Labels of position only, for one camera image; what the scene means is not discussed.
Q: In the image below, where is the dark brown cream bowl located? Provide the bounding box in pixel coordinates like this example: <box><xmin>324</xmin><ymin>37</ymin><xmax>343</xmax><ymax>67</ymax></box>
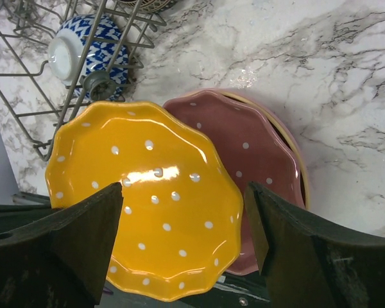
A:
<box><xmin>117</xmin><ymin>0</ymin><xmax>177</xmax><ymax>14</ymax></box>

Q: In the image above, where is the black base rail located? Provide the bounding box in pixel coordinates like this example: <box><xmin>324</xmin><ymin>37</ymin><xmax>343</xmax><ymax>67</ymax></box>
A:
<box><xmin>12</xmin><ymin>192</ymin><xmax>272</xmax><ymax>308</ymax></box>

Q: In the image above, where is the brown plate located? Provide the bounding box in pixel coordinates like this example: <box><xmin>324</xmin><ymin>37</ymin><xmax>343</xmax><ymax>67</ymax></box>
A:
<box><xmin>162</xmin><ymin>90</ymin><xmax>307</xmax><ymax>277</ymax></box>

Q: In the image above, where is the red patterned bowl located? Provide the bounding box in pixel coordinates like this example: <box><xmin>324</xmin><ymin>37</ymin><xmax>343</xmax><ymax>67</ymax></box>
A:
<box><xmin>47</xmin><ymin>14</ymin><xmax>122</xmax><ymax>87</ymax></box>

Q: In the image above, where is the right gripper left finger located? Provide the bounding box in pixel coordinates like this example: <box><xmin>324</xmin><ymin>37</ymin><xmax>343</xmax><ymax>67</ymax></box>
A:
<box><xmin>0</xmin><ymin>183</ymin><xmax>123</xmax><ymax>307</ymax></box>

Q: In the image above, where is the orange polka dot plate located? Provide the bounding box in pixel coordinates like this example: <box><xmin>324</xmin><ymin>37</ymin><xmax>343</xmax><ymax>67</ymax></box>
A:
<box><xmin>46</xmin><ymin>102</ymin><xmax>243</xmax><ymax>302</ymax></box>

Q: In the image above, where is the grey wire dish rack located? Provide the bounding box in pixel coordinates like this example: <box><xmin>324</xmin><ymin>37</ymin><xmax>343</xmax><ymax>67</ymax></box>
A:
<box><xmin>0</xmin><ymin>1</ymin><xmax>165</xmax><ymax>161</ymax></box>

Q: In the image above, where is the yellow pink rimmed plate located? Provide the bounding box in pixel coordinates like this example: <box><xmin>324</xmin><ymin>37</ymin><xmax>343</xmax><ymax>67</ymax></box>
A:
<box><xmin>181</xmin><ymin>88</ymin><xmax>311</xmax><ymax>210</ymax></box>

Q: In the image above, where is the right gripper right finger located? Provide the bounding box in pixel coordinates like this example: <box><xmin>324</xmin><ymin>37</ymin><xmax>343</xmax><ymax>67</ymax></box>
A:
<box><xmin>244</xmin><ymin>182</ymin><xmax>385</xmax><ymax>307</ymax></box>

